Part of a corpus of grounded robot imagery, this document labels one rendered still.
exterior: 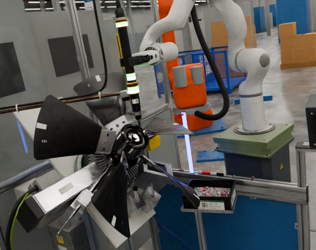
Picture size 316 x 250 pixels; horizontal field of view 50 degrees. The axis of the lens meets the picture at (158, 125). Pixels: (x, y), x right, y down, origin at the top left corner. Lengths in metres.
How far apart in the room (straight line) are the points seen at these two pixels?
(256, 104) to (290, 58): 8.73
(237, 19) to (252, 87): 0.34
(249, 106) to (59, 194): 1.05
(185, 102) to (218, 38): 4.42
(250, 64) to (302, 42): 8.70
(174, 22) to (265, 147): 0.71
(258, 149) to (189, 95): 3.57
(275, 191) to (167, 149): 1.39
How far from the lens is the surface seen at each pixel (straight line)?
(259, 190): 1.64
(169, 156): 2.86
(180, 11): 1.55
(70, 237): 1.55
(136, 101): 1.34
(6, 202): 1.86
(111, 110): 1.39
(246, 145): 1.72
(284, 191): 1.61
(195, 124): 5.23
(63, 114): 1.22
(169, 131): 1.45
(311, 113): 1.39
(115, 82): 1.46
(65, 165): 1.43
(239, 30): 1.73
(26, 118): 1.51
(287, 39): 10.42
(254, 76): 1.74
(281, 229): 1.73
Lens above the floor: 1.59
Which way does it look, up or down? 15 degrees down
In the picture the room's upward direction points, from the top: 9 degrees counter-clockwise
